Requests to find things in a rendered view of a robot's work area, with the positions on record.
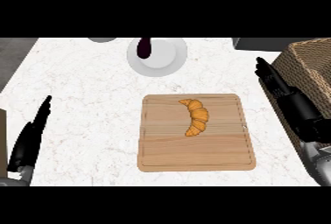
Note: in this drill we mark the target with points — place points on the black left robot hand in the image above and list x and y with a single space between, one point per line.
26 140

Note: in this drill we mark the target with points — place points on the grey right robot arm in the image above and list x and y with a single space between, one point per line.
316 162

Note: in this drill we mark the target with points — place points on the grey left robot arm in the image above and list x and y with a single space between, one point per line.
21 176

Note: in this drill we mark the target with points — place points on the wooden cutting board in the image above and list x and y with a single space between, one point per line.
196 132

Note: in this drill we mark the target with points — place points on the golden croissant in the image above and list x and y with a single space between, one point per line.
198 117

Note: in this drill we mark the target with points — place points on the brown wicker basket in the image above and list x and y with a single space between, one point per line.
303 84

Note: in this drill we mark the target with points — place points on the grey round object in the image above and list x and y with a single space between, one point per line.
102 39

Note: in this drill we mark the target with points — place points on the white round plate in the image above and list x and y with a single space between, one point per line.
156 57

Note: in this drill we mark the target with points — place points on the dark purple eggplant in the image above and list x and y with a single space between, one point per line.
143 48

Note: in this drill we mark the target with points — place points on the dark grey appliance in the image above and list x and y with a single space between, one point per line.
264 44

